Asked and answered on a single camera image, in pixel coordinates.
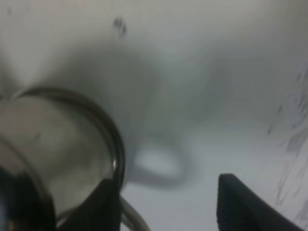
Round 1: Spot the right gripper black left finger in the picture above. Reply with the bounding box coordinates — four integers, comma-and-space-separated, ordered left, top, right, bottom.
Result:
58, 179, 120, 231

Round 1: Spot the stainless steel teapot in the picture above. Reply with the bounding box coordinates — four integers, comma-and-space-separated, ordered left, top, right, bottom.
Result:
0, 88, 149, 231

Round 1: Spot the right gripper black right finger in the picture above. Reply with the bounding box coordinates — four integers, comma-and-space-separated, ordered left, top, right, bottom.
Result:
216, 174, 301, 231

